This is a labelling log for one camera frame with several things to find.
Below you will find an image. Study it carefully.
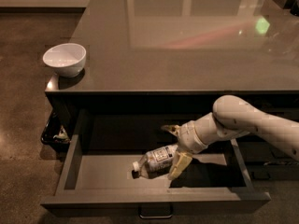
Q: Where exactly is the metal drawer handle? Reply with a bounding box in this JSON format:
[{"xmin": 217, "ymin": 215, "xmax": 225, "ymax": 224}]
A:
[{"xmin": 138, "ymin": 204, "xmax": 174, "ymax": 219}]

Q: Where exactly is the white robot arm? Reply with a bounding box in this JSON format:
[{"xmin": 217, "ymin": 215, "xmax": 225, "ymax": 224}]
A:
[{"xmin": 162, "ymin": 95, "xmax": 299, "ymax": 180}]

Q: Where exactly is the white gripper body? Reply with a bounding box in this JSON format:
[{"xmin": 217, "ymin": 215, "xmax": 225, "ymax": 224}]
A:
[{"xmin": 177, "ymin": 120, "xmax": 207, "ymax": 154}]

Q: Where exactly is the dark grey counter cabinet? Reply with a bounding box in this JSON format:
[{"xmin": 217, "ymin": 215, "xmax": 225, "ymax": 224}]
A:
[{"xmin": 44, "ymin": 0, "xmax": 299, "ymax": 182}]

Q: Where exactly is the white ceramic bowl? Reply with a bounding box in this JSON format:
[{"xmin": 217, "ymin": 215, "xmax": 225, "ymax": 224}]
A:
[{"xmin": 43, "ymin": 43, "xmax": 87, "ymax": 77}]

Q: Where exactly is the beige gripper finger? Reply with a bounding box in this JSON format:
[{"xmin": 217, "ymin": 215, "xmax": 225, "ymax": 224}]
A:
[
  {"xmin": 161, "ymin": 125, "xmax": 180, "ymax": 137},
  {"xmin": 168, "ymin": 151, "xmax": 192, "ymax": 180}
]

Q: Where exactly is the clear blue plastic bottle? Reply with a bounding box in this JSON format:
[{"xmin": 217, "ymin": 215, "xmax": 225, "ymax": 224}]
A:
[{"xmin": 132, "ymin": 145, "xmax": 178, "ymax": 179}]

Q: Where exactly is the open grey top drawer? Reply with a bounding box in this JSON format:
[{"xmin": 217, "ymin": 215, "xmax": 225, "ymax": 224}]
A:
[{"xmin": 41, "ymin": 110, "xmax": 270, "ymax": 219}]

